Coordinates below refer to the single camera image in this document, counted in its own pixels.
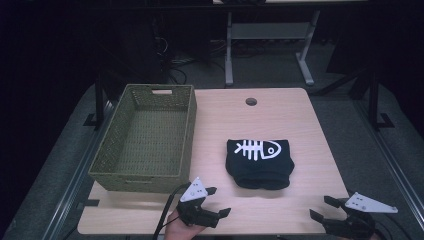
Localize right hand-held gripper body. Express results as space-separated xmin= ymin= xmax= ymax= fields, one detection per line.
xmin=320 ymin=191 xmax=399 ymax=240

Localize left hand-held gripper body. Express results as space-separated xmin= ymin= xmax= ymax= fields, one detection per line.
xmin=175 ymin=176 xmax=222 ymax=230

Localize black garment fishbone print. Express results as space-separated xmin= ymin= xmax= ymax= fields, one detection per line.
xmin=224 ymin=138 xmax=296 ymax=191

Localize green woven basket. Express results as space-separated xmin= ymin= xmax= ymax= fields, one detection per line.
xmin=87 ymin=83 xmax=198 ymax=195

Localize person's left hand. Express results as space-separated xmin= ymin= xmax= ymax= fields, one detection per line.
xmin=164 ymin=209 xmax=208 ymax=240

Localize black metal stand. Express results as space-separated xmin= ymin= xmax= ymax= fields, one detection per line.
xmin=82 ymin=71 xmax=116 ymax=131
xmin=348 ymin=64 xmax=396 ymax=132

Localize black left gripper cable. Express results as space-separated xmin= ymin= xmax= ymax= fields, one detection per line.
xmin=151 ymin=182 xmax=192 ymax=240

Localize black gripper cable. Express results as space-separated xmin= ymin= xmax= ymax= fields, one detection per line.
xmin=151 ymin=182 xmax=192 ymax=240
xmin=374 ymin=214 xmax=406 ymax=240

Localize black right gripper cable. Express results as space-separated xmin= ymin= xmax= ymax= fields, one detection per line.
xmin=374 ymin=214 xmax=406 ymax=240

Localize grey metal floor rail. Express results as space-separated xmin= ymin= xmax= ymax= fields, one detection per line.
xmin=41 ymin=99 xmax=116 ymax=240
xmin=353 ymin=99 xmax=424 ymax=232

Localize tangle of floor cables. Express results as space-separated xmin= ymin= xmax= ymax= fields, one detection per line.
xmin=151 ymin=36 xmax=228 ymax=86

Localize grey metal desk frame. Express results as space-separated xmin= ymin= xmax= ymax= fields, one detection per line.
xmin=224 ymin=9 xmax=322 ymax=88

